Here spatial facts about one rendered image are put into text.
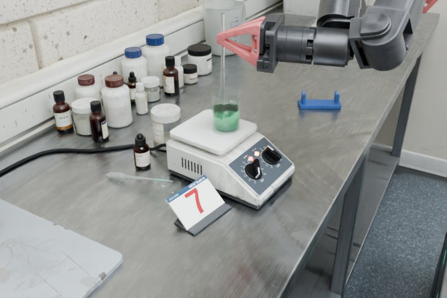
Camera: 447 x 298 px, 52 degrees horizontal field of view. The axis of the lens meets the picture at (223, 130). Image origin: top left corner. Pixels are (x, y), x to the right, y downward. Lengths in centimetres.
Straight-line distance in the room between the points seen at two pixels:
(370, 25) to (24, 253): 58
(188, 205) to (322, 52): 32
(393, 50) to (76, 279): 53
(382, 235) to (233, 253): 131
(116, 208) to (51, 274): 16
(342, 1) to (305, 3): 113
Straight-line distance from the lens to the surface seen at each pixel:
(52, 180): 90
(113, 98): 101
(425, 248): 196
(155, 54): 120
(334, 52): 70
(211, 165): 78
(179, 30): 143
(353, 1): 75
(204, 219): 75
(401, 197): 220
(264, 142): 84
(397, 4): 71
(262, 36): 71
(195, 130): 82
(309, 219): 77
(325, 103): 113
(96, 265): 69
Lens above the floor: 123
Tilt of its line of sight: 29 degrees down
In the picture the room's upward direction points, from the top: straight up
